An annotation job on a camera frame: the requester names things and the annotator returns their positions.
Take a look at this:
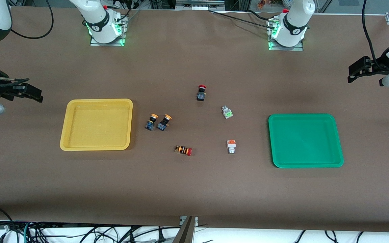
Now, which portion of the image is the yellow push button blue base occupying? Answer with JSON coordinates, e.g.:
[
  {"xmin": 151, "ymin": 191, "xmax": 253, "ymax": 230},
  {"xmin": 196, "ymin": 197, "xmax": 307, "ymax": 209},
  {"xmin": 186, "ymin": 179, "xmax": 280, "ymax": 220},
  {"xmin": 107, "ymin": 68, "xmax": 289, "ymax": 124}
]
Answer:
[
  {"xmin": 144, "ymin": 114, "xmax": 159, "ymax": 131},
  {"xmin": 157, "ymin": 114, "xmax": 172, "ymax": 132}
]

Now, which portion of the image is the yellow plastic tray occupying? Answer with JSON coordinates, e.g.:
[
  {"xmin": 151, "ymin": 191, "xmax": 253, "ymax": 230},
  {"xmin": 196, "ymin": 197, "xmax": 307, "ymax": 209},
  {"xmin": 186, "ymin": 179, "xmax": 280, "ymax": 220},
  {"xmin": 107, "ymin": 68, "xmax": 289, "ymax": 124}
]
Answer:
[{"xmin": 59, "ymin": 99, "xmax": 133, "ymax": 151}]

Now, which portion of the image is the green plastic tray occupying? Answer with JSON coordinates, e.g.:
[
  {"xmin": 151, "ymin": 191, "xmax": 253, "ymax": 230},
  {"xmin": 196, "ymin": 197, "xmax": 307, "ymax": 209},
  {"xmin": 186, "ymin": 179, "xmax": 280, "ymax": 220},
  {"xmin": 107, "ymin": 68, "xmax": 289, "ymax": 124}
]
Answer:
[{"xmin": 268, "ymin": 114, "xmax": 344, "ymax": 168}]

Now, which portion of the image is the red black striped button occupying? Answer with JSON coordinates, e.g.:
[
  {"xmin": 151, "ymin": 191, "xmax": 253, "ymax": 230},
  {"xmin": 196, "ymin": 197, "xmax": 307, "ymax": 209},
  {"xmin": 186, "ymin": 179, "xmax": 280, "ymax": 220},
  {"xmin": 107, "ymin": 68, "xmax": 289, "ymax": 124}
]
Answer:
[{"xmin": 175, "ymin": 145, "xmax": 193, "ymax": 156}]

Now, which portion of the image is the brown table cover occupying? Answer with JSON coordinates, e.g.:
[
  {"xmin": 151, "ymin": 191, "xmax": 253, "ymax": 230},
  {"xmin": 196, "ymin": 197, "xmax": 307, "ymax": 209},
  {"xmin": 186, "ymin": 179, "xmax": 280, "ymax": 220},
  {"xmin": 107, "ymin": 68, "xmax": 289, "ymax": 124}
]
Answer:
[{"xmin": 0, "ymin": 7, "xmax": 389, "ymax": 233}]

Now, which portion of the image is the grey table beam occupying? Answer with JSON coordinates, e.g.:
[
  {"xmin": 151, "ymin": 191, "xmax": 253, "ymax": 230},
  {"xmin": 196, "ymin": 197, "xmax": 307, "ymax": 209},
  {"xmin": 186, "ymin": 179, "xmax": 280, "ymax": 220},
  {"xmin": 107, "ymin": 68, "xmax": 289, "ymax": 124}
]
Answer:
[{"xmin": 173, "ymin": 216, "xmax": 197, "ymax": 243}]

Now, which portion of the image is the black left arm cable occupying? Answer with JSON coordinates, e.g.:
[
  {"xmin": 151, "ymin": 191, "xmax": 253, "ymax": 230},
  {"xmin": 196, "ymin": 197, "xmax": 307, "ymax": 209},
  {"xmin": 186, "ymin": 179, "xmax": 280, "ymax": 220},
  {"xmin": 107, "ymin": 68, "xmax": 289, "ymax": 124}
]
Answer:
[{"xmin": 362, "ymin": 0, "xmax": 382, "ymax": 70}]

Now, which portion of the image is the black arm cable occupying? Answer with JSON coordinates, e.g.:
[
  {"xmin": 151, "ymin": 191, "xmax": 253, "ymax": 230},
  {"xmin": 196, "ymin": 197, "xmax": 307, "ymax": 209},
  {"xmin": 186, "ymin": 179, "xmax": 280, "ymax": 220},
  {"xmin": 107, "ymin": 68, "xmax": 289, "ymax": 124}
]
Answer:
[
  {"xmin": 10, "ymin": 0, "xmax": 54, "ymax": 39},
  {"xmin": 362, "ymin": 0, "xmax": 382, "ymax": 70}
]

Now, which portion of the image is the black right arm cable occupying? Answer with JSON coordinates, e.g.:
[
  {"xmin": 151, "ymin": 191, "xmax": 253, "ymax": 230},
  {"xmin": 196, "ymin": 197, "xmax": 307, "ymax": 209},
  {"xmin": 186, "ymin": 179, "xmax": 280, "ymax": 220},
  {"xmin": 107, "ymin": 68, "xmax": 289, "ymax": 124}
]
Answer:
[{"xmin": 10, "ymin": 0, "xmax": 54, "ymax": 39}]

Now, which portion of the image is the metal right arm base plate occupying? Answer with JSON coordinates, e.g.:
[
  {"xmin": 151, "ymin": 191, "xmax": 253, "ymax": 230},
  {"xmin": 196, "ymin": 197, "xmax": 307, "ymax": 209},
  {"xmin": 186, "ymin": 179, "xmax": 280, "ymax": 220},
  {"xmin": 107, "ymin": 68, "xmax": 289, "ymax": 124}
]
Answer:
[{"xmin": 90, "ymin": 15, "xmax": 127, "ymax": 47}]

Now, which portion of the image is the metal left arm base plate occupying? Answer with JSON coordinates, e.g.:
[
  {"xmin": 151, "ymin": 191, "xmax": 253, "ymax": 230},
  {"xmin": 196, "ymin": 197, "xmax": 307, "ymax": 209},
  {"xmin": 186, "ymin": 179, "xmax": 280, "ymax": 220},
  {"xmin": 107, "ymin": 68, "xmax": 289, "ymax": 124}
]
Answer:
[{"xmin": 268, "ymin": 19, "xmax": 304, "ymax": 52}]

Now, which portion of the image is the black cable across table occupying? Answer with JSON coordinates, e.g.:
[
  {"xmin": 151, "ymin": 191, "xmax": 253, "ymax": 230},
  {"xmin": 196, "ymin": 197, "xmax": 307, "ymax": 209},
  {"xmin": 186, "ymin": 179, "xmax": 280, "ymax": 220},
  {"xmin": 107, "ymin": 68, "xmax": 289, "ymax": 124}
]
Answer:
[{"xmin": 208, "ymin": 9, "xmax": 278, "ymax": 29}]

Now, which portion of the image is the black cable with plug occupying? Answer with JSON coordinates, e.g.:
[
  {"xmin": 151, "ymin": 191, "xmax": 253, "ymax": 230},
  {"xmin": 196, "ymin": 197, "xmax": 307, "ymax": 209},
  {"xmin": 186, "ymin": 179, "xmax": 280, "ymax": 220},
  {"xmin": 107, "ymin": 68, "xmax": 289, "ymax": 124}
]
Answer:
[{"xmin": 154, "ymin": 226, "xmax": 166, "ymax": 243}]

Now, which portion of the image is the white metal bracket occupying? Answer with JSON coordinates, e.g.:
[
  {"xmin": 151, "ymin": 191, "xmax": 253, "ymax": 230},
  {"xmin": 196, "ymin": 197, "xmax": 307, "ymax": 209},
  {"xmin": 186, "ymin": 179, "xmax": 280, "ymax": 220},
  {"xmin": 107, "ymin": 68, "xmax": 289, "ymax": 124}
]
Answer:
[{"xmin": 180, "ymin": 216, "xmax": 199, "ymax": 226}]

